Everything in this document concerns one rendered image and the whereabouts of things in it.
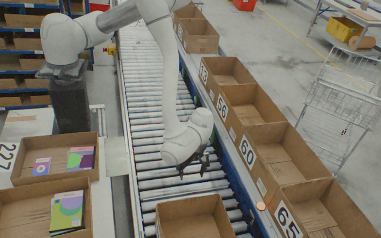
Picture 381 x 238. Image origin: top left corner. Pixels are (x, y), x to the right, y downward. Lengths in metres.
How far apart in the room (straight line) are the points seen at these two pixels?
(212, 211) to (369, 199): 1.98
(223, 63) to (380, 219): 1.95
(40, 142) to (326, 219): 1.51
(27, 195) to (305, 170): 1.37
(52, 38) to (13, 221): 0.84
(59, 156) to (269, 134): 1.18
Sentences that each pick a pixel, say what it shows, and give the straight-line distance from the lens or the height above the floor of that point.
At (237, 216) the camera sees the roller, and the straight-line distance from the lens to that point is 1.45.
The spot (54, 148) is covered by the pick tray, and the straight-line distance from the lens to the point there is 1.72.
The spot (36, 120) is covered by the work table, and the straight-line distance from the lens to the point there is 1.95.
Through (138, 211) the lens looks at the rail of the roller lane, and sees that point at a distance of 1.40.
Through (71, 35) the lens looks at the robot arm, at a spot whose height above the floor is 1.36.
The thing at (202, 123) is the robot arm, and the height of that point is 1.24.
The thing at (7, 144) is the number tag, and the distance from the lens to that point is 1.67.
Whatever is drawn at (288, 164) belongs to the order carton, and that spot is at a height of 0.88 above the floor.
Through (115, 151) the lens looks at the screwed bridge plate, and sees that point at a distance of 1.64.
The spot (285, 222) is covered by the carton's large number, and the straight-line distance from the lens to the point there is 1.25.
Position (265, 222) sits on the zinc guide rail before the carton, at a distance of 1.30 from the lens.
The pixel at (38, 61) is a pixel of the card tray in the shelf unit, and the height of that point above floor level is 0.62.
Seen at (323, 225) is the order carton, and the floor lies 0.89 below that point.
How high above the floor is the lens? 1.94
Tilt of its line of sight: 39 degrees down
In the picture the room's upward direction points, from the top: 10 degrees clockwise
